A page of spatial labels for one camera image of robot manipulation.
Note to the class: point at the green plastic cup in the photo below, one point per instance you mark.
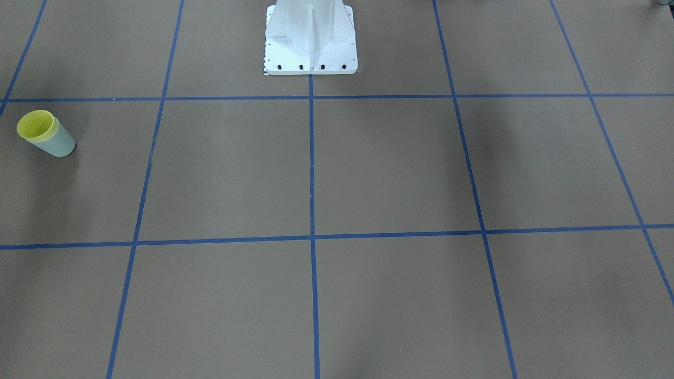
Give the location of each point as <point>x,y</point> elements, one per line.
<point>56,141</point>

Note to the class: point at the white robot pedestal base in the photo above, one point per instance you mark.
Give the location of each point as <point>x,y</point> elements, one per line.
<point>310,38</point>

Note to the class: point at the yellow plastic cup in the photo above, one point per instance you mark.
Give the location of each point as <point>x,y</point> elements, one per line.
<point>38,126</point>

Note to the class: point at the brown paper table cover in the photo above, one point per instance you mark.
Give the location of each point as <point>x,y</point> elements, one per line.
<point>489,196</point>

